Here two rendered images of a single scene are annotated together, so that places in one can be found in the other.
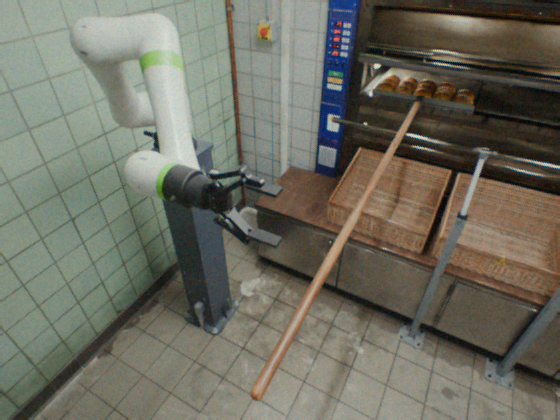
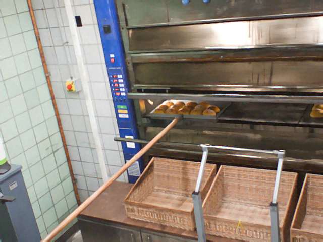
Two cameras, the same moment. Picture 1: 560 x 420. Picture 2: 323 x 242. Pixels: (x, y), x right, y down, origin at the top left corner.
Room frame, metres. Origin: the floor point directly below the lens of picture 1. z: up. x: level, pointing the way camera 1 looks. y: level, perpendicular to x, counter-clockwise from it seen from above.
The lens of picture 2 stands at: (-1.07, -0.78, 2.30)
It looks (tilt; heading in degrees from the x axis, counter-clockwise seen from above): 20 degrees down; 3
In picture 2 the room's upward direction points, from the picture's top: 9 degrees counter-clockwise
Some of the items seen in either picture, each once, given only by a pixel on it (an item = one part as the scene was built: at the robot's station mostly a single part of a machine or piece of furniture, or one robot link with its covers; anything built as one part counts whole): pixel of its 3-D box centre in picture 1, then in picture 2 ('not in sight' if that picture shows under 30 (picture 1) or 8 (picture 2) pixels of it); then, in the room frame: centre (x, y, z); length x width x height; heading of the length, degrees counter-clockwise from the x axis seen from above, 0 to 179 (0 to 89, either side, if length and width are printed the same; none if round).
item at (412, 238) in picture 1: (387, 196); (171, 190); (1.66, -0.65, 0.72); 0.56 x 0.49 x 0.28; 60
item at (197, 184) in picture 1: (212, 195); not in sight; (0.63, 0.14, 1.49); 0.09 x 0.07 x 0.08; 62
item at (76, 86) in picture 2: (267, 30); (72, 85); (2.30, 0.06, 1.46); 0.10 x 0.07 x 0.10; 61
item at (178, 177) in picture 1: (187, 185); not in sight; (0.67, 0.21, 1.49); 0.12 x 0.06 x 0.09; 152
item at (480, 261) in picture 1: (501, 229); (249, 202); (1.37, -1.16, 0.72); 0.56 x 0.49 x 0.28; 62
